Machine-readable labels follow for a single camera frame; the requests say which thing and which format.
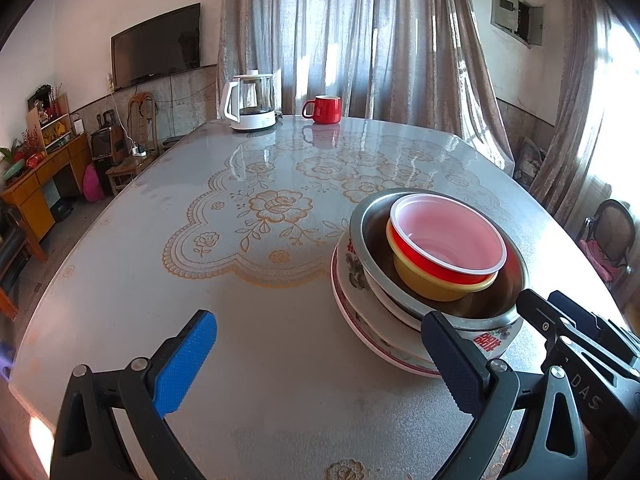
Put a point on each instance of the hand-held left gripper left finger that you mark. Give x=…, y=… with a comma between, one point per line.
x=187, y=355

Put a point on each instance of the black speaker box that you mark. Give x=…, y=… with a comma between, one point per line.
x=102, y=145

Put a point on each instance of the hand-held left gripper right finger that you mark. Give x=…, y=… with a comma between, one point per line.
x=452, y=360

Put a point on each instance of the grey sack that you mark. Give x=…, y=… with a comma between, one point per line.
x=530, y=162

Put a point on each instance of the green potted plant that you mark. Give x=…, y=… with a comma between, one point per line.
x=10, y=165

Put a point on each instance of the red mug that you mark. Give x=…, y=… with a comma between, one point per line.
x=327, y=110

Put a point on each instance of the black flat television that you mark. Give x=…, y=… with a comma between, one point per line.
x=155, y=47

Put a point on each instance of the steel bowl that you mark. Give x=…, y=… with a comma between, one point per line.
x=377, y=245

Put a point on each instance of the pink bag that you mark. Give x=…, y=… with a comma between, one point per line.
x=92, y=185

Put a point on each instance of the white plate with red print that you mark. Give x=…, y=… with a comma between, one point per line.
x=350, y=270

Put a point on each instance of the dark chair with pink cloth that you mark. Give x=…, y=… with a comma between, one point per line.
x=610, y=230

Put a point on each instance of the grey sheer window curtain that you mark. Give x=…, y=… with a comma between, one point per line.
x=375, y=35

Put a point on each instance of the wall electrical panel box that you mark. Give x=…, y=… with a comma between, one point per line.
x=515, y=10

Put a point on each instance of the red plastic bowl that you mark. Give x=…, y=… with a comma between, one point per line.
x=450, y=235

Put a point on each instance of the white power strip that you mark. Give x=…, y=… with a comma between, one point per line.
x=138, y=150

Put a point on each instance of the display shelf with yellow items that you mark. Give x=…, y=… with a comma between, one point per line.
x=52, y=132

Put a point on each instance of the wooden chair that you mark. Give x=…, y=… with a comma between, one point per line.
x=132, y=165

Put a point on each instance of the yellow plastic bowl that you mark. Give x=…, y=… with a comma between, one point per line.
x=430, y=282

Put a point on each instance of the glass kettle with white base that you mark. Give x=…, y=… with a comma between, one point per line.
x=250, y=120

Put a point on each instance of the wooden desk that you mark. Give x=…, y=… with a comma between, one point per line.
x=35, y=200

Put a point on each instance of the dark wooden bench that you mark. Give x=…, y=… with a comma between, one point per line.
x=174, y=141

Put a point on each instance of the small white device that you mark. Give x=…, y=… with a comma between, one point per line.
x=78, y=126

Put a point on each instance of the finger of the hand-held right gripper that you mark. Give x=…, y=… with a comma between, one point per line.
x=542, y=312
x=575, y=310

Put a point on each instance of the grey side curtain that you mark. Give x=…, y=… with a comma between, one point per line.
x=575, y=110

